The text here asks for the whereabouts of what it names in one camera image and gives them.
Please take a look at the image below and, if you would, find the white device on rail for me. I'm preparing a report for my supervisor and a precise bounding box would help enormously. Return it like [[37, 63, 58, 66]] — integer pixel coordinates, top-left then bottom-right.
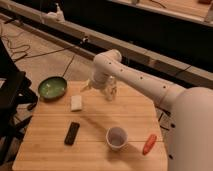
[[45, 3, 65, 22]]

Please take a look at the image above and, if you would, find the green bowl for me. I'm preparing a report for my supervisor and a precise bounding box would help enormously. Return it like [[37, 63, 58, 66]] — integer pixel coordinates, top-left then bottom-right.
[[38, 76, 67, 100]]

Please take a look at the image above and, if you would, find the orange carrot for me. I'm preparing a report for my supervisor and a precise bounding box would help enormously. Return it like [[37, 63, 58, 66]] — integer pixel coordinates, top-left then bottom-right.
[[142, 134, 157, 155]]

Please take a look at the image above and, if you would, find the black remote control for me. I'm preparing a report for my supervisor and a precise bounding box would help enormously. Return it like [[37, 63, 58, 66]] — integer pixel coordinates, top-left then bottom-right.
[[64, 122, 80, 145]]

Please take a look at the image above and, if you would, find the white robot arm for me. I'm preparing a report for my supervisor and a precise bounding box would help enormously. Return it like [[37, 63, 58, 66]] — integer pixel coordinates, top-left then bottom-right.
[[88, 49, 213, 171]]

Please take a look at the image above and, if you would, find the white slim can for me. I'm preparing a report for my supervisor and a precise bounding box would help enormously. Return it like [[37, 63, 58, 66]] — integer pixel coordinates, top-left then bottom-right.
[[105, 76, 117, 101]]

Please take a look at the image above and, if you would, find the grey metal rail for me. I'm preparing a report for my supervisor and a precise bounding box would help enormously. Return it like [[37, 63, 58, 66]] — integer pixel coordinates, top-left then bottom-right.
[[0, 0, 213, 89]]

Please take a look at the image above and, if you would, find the white sponge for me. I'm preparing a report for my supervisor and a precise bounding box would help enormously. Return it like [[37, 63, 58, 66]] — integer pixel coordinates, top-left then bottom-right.
[[71, 95, 82, 111]]

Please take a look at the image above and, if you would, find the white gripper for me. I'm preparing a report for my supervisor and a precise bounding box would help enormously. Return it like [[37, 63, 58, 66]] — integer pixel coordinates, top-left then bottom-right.
[[81, 74, 109, 92]]

